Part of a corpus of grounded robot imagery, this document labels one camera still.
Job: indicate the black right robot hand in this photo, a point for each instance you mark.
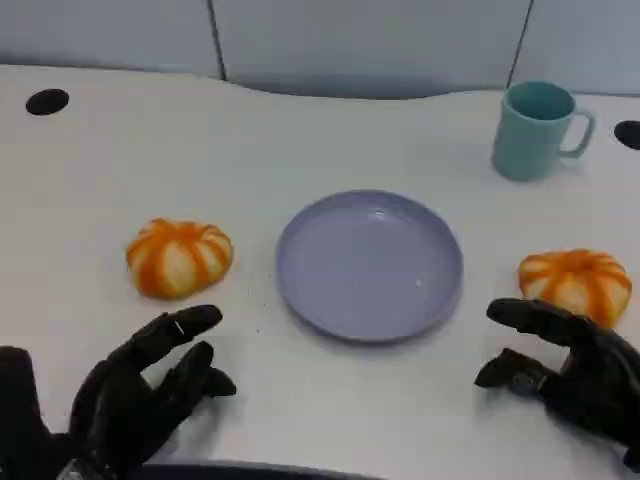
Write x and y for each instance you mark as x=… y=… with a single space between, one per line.
x=595 y=380

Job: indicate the pale green mug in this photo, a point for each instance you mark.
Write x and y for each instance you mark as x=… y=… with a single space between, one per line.
x=525 y=145

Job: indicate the orange white toy bread roll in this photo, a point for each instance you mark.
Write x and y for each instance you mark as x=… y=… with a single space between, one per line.
x=575 y=277
x=180 y=260

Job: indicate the dark robot torso edge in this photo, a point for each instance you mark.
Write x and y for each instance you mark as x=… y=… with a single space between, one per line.
x=250 y=472

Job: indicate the black round table grommet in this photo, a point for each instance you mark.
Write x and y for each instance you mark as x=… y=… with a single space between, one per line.
x=47 y=102
x=630 y=134

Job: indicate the lilac plate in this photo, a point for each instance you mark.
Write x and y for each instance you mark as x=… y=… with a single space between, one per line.
x=365 y=270

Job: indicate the blue-grey partition panel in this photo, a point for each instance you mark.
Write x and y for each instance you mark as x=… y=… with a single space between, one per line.
x=585 y=35
x=100 y=30
x=370 y=40

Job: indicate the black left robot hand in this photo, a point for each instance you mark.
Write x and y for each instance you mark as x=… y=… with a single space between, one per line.
x=115 y=400

